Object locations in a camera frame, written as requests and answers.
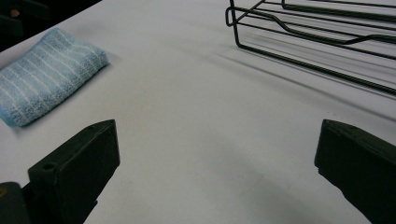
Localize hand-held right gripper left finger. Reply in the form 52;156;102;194
21;119;121;224

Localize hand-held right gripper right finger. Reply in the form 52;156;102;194
314;119;396;224

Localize blue striped towel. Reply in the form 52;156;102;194
0;27;110;128

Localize black wire rack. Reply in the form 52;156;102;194
225;0;396;96

